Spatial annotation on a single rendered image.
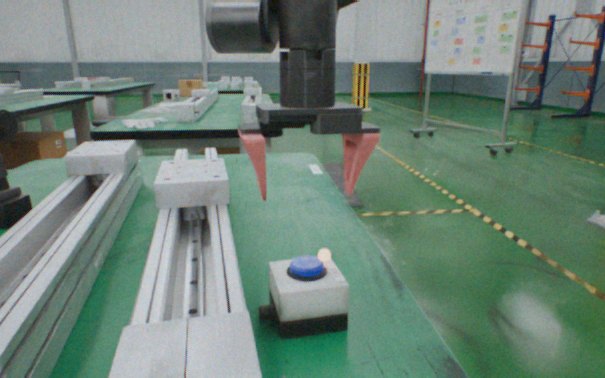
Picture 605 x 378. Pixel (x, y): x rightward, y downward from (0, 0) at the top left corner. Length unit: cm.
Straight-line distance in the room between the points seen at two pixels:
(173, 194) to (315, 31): 35
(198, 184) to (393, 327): 35
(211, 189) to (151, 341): 35
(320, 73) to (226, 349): 26
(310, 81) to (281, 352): 28
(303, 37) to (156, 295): 28
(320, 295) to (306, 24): 28
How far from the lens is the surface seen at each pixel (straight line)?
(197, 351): 33
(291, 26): 43
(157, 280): 46
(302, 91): 42
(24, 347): 45
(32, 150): 426
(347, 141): 49
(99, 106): 575
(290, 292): 47
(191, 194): 66
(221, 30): 45
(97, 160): 93
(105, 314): 59
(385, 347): 49
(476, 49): 608
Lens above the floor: 107
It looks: 17 degrees down
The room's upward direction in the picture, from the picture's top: straight up
